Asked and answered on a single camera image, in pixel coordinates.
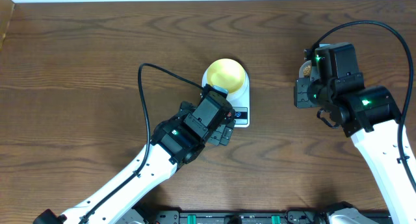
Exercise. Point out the clear plastic bean container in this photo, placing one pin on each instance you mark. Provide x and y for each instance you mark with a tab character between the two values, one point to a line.
308	62

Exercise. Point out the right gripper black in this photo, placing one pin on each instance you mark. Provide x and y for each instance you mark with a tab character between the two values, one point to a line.
301	99

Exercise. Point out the cardboard panel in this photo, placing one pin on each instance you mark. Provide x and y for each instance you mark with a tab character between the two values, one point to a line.
6	12

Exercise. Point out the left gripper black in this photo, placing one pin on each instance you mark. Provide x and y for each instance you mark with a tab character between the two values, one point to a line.
222	132

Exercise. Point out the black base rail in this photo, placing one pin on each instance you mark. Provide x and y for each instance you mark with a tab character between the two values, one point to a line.
287	217

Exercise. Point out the white digital kitchen scale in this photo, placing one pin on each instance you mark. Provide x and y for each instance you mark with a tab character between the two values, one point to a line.
240	99

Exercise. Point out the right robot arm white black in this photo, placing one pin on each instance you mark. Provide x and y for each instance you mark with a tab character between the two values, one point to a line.
370	118

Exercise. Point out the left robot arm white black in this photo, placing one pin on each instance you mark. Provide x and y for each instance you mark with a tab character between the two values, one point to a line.
174	143

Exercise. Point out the yellow plastic bowl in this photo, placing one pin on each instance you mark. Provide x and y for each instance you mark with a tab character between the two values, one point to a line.
227	74

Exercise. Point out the soybeans pile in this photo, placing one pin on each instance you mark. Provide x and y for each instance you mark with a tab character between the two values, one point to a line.
307	71

